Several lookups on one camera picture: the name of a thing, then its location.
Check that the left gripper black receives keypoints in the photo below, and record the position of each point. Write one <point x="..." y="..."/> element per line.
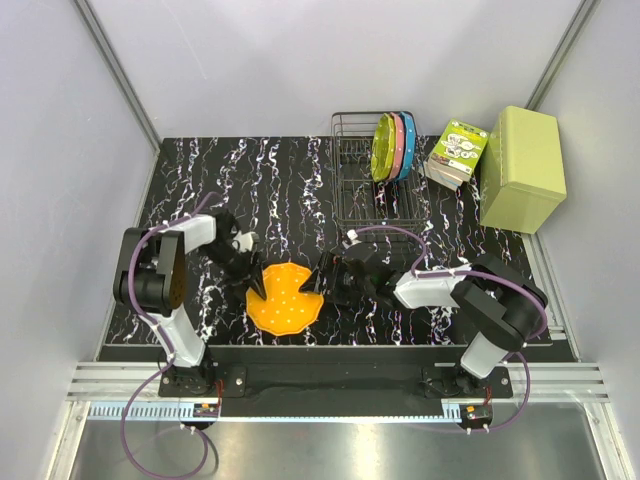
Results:
<point x="245" y="263"/>

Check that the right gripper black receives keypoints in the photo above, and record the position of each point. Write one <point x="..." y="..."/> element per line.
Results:
<point x="331" y="264"/>

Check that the orange dotted plate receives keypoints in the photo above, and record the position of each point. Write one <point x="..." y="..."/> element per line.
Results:
<point x="286" y="310"/>

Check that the black wire dish rack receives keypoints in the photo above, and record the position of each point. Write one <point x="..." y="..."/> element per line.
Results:
<point x="358" y="200"/>

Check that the green dotted plate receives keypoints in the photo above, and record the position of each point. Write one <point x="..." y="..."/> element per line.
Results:
<point x="383" y="148"/>

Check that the pink dotted plate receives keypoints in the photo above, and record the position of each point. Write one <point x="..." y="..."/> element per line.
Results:
<point x="399" y="146"/>

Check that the blue dotted plate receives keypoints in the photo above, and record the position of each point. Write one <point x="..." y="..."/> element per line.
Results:
<point x="410" y="142"/>

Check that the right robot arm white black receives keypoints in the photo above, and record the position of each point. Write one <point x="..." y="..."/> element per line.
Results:
<point x="506" y="309"/>

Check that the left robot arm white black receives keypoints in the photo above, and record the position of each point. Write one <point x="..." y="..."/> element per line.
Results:
<point x="151" y="280"/>

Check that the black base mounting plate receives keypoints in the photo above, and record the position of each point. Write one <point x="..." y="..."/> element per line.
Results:
<point x="439" y="381"/>

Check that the green book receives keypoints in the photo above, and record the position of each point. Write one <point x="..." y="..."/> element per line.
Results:
<point x="453" y="159"/>

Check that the light green box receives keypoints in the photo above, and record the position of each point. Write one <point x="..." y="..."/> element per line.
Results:
<point x="522" y="177"/>

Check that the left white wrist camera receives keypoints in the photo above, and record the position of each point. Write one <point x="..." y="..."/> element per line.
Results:
<point x="245" y="242"/>

